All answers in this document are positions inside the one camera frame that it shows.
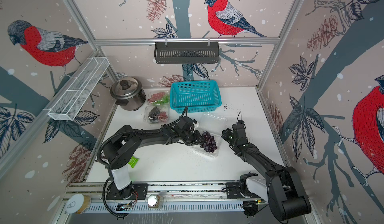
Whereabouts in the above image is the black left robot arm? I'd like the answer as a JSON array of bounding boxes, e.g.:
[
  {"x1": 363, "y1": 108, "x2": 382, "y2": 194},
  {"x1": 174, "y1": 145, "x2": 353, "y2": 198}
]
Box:
[{"x1": 96, "y1": 116, "x2": 203, "y2": 199}]

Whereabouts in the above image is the small silver round can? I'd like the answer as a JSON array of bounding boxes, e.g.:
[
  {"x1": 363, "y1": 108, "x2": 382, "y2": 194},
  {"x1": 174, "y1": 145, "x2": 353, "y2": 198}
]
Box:
[{"x1": 147, "y1": 195, "x2": 162, "y2": 209}]

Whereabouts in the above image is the green grape bunch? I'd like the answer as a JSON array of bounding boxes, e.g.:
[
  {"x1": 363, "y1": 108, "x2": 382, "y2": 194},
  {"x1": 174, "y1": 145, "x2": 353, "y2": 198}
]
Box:
[{"x1": 156, "y1": 94, "x2": 170, "y2": 105}]

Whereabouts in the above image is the dark purple grape bunch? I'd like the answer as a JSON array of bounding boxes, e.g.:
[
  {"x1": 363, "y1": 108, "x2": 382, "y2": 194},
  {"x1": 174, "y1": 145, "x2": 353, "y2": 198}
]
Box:
[{"x1": 200, "y1": 131, "x2": 218, "y2": 153}]

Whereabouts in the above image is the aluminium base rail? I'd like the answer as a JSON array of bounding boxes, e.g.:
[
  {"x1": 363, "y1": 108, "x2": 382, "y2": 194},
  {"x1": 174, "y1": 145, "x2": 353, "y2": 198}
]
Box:
[{"x1": 59, "y1": 178, "x2": 307, "y2": 214}]

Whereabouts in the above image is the white wire shelf basket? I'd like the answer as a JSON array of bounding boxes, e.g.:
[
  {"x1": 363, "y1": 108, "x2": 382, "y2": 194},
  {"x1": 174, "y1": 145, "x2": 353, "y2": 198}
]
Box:
[{"x1": 48, "y1": 57, "x2": 110, "y2": 121}]

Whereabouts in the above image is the stainless steel rice cooker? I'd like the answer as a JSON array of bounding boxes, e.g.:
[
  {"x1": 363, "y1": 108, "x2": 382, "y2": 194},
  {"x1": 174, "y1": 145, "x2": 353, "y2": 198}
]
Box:
[{"x1": 110, "y1": 77, "x2": 147, "y2": 111}]

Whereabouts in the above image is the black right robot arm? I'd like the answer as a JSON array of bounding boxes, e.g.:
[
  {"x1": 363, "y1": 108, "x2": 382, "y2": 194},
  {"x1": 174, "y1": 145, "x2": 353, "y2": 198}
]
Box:
[{"x1": 222, "y1": 120, "x2": 312, "y2": 222}]

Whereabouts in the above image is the clear plastic clamshell container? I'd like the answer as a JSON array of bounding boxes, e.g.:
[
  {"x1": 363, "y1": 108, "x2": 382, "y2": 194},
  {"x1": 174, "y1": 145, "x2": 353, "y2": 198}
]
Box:
[{"x1": 147, "y1": 91, "x2": 170, "y2": 105}]

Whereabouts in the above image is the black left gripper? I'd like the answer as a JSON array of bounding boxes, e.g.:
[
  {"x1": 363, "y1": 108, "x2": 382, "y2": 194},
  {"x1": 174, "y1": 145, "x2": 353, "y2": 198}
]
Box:
[{"x1": 180, "y1": 130, "x2": 208, "y2": 146}]

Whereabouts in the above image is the red grape bunch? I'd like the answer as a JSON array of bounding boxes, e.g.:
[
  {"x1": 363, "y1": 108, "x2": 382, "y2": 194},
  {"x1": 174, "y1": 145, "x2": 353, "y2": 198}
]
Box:
[
  {"x1": 148, "y1": 92, "x2": 166, "y2": 103},
  {"x1": 157, "y1": 112, "x2": 168, "y2": 122}
]

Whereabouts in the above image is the teal plastic basket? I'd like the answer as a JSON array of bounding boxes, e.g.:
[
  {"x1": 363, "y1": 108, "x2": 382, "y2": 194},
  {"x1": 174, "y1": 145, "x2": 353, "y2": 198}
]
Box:
[{"x1": 170, "y1": 80, "x2": 222, "y2": 114}]

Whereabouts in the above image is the black hanging wire basket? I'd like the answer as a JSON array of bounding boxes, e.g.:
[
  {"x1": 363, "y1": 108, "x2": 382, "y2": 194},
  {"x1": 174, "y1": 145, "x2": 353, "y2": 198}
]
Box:
[{"x1": 154, "y1": 42, "x2": 220, "y2": 64}]

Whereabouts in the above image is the green snack packet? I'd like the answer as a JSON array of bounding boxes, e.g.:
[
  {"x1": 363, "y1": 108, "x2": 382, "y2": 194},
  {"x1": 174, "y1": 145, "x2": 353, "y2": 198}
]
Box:
[{"x1": 128, "y1": 156, "x2": 139, "y2": 168}]

